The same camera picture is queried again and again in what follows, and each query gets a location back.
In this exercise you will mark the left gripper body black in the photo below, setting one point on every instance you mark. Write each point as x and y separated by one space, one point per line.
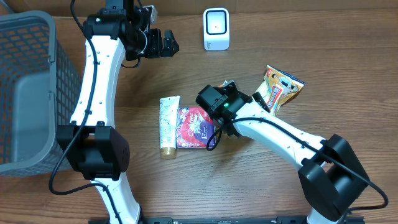
153 44

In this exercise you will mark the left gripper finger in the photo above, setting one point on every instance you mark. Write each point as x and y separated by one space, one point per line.
170 39
167 50

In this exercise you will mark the orange cream snack bag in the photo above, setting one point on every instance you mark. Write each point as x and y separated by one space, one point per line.
278 88

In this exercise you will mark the red purple tissue pack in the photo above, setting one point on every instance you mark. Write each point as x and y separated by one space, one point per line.
194 127

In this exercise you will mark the white tube gold cap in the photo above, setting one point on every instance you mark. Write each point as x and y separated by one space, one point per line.
167 126

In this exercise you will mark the orange white sticker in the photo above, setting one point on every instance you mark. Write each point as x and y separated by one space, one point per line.
223 84

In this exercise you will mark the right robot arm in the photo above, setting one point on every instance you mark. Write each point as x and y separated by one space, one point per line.
330 173

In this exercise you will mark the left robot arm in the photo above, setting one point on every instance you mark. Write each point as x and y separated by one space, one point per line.
121 31

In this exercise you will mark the white barcode scanner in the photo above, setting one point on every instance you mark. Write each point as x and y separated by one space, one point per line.
216 29

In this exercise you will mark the dark grey plastic basket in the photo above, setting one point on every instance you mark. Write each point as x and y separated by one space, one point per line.
40 87

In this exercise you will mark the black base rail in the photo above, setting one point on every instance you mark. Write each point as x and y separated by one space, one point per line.
278 220

